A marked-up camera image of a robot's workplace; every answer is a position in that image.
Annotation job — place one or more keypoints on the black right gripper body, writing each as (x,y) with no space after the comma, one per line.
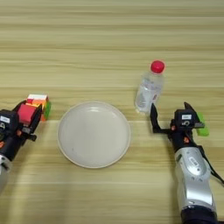
(181,137)

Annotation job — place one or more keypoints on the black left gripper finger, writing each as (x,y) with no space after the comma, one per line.
(19,105)
(36,116)

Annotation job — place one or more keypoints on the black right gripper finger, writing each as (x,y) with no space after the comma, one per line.
(154,118)
(191,107)

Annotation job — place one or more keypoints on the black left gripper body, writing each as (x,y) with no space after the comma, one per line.
(11,143)

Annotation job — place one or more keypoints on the red cube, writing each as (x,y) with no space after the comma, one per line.
(26,113)

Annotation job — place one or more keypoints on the green rectangular block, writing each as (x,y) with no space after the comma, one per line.
(203,128)

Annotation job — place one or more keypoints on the clear bottle with red cap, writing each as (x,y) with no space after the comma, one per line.
(148,90)

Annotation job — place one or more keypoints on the round white plate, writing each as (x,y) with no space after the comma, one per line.
(93,135)

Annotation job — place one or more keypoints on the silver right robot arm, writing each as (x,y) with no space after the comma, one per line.
(194,178)

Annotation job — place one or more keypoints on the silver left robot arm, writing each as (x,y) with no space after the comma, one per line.
(3,170)

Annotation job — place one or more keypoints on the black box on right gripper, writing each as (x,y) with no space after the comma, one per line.
(185,118)

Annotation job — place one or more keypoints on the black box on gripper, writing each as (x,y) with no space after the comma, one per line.
(8,120)
(185,118)

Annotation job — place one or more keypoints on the multicoloured puzzle cube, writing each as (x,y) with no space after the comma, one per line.
(43,102)

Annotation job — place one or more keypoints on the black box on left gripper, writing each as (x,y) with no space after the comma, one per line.
(8,120)

